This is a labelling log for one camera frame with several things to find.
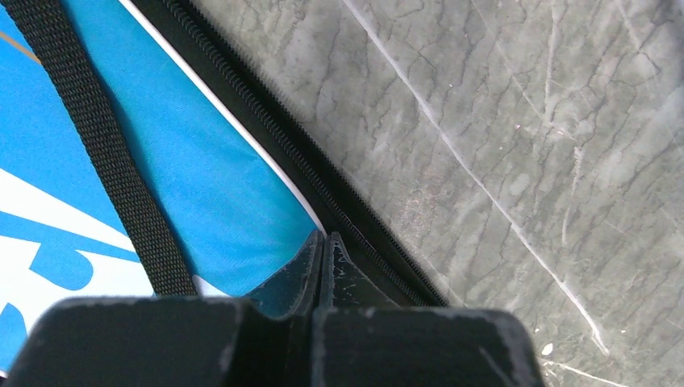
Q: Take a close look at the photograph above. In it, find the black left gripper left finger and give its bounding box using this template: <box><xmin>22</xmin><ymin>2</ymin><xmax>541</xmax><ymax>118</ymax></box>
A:
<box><xmin>6</xmin><ymin>231</ymin><xmax>325</xmax><ymax>386</ymax></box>

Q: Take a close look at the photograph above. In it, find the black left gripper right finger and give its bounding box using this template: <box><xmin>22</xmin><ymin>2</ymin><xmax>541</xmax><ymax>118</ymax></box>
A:
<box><xmin>315</xmin><ymin>233</ymin><xmax>544</xmax><ymax>386</ymax></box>

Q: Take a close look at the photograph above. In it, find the blue racket bag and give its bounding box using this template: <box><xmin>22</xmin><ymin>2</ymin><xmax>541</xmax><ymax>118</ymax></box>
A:
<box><xmin>1</xmin><ymin>1</ymin><xmax>445</xmax><ymax>386</ymax></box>

